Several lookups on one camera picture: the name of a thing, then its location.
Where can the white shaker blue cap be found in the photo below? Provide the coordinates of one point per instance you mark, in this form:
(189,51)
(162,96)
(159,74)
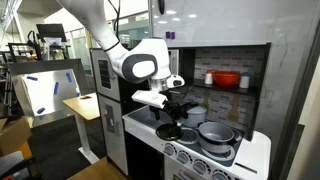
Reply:
(244,81)

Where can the grey toy sink basin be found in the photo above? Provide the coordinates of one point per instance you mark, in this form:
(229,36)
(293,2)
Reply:
(140,116)

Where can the white shaker red cap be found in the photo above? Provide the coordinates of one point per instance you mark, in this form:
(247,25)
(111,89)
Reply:
(208,77)

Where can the black notes chalkboard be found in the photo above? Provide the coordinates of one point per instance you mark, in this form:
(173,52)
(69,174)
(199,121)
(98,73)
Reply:
(104,75)

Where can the white glossy whiteboard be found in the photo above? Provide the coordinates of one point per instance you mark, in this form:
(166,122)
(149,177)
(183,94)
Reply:
(233,23)

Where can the toy kitchen unit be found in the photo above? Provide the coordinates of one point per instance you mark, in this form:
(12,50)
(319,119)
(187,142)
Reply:
(253,156)

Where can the wooden desk white leg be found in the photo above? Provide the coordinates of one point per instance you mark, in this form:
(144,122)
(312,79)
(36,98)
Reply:
(83,108)

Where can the purple magnet block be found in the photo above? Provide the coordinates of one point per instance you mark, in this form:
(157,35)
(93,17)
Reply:
(173,35)
(168,35)

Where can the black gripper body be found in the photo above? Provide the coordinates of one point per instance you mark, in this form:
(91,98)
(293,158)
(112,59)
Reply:
(174,110)

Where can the grey toy stove top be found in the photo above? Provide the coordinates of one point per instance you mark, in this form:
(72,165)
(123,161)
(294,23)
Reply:
(188,136)

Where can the open cardboard box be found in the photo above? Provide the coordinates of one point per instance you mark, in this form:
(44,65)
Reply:
(13,136)

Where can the wooden toy spoon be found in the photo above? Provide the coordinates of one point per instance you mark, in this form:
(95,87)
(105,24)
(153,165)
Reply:
(206,99)

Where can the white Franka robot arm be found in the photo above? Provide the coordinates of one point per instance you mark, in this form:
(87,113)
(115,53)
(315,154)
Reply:
(100,26)

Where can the black monitor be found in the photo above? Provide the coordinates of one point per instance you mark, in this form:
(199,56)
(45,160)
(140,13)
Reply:
(51,30)

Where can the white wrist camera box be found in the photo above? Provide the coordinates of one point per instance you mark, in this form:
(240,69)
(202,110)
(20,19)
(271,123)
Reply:
(148,98)

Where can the small black pan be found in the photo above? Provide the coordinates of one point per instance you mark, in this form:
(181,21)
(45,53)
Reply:
(168,133)

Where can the grey stove knob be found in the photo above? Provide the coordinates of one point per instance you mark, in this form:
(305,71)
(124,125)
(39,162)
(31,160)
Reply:
(169,150)
(220,175)
(199,167)
(182,157)

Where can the grey water dispenser panel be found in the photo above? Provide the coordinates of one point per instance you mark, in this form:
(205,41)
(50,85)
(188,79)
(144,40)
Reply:
(109,118)

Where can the grey toy cooking pot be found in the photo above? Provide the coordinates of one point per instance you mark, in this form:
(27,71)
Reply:
(216,140)

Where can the wooden toy spatula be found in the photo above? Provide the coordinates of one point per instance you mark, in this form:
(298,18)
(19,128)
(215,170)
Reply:
(234,111)

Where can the blue tape strip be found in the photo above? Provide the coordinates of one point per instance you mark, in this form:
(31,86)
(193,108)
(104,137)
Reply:
(32,78)
(41,110)
(68,77)
(56,88)

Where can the red plastic bowl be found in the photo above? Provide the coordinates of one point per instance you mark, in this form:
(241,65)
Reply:
(226,79)

